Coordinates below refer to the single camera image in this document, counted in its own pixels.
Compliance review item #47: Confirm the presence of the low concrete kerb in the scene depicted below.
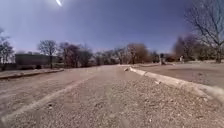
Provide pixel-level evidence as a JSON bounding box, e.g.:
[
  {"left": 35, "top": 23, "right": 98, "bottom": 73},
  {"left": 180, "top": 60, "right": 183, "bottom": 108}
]
[{"left": 0, "top": 68, "right": 65, "bottom": 81}]

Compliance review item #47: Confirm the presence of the large bare tree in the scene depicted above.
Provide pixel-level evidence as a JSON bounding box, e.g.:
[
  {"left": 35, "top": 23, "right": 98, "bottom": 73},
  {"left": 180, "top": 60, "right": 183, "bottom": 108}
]
[{"left": 184, "top": 0, "right": 224, "bottom": 64}]

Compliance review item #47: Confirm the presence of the grey gravel road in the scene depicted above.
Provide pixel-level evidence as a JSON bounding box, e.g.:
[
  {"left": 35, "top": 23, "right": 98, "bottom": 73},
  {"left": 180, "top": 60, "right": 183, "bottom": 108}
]
[{"left": 0, "top": 64, "right": 224, "bottom": 128}]

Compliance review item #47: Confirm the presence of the row of bare trees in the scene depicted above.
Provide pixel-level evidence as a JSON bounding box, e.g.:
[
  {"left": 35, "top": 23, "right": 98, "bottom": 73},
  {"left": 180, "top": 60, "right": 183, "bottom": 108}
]
[{"left": 0, "top": 28, "right": 219, "bottom": 72}]

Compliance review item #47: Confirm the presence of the pale concrete kerb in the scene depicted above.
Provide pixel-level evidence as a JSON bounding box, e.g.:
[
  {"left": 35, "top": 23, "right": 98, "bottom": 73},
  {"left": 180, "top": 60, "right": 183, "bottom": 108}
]
[{"left": 123, "top": 65, "right": 224, "bottom": 105}]

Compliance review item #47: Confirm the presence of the dark long building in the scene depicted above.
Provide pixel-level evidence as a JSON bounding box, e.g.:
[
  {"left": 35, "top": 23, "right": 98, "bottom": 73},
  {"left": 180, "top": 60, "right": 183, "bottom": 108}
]
[{"left": 14, "top": 53, "right": 63, "bottom": 67}]

